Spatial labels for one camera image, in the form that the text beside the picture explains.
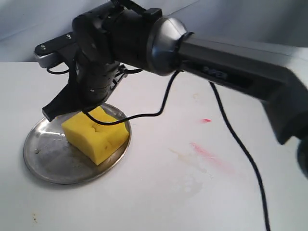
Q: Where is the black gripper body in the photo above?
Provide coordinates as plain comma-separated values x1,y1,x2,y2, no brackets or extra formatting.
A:
72,6,159,106

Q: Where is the yellow sponge block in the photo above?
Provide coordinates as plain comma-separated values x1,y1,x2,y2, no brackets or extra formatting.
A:
61,112,129,166

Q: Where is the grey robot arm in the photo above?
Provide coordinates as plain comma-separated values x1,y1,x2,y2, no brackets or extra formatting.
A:
38,0,308,175

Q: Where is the round steel plate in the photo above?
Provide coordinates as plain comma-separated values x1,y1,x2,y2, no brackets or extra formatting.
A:
23,113,131,185

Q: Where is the grey backdrop cloth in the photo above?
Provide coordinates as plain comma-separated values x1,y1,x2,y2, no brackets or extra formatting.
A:
0,0,308,62

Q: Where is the black gripper-mounted camera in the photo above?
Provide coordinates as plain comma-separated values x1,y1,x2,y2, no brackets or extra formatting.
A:
34,32,78,68

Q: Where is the black camera cable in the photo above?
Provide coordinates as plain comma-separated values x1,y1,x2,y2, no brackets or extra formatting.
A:
47,62,271,231

